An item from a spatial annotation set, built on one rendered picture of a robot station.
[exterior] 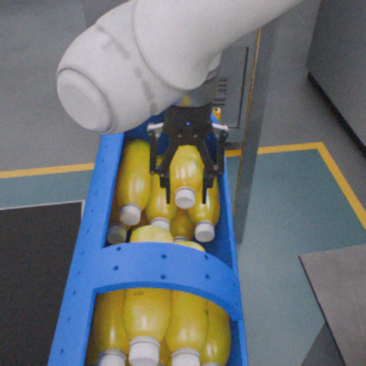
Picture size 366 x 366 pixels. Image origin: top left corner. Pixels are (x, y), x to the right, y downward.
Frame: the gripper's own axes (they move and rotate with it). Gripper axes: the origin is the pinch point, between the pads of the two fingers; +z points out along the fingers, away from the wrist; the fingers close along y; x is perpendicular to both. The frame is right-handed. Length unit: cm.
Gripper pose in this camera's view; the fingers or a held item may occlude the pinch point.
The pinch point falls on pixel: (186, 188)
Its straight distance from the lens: 75.6
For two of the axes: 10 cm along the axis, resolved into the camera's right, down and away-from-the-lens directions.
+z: -0.1, 7.1, 7.1
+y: -10.0, -0.1, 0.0
